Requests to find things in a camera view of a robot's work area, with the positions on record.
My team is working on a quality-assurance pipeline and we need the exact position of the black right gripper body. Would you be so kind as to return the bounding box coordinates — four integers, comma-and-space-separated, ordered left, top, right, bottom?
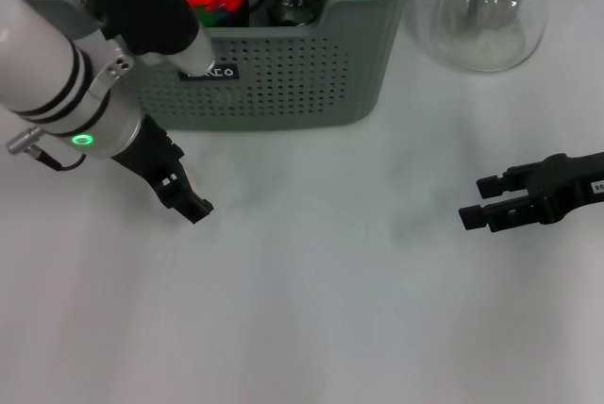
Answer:
525, 151, 604, 227

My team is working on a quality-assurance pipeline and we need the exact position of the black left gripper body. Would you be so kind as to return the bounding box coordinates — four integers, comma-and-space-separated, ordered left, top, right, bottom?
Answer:
109, 114, 186, 210

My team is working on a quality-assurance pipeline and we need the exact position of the green toy brick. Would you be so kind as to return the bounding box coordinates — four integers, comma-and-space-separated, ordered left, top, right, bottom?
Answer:
196, 6, 222, 25

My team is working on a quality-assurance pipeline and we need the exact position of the grey-green perforated storage bin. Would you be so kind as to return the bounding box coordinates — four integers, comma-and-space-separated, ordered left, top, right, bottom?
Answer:
0, 0, 426, 134

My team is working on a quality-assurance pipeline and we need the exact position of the glass teapot with black lid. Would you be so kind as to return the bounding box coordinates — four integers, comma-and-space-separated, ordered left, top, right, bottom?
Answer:
406, 0, 558, 74

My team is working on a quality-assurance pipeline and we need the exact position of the left arm cable with plug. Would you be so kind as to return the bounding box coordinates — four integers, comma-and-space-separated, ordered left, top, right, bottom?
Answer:
6, 126, 89, 173

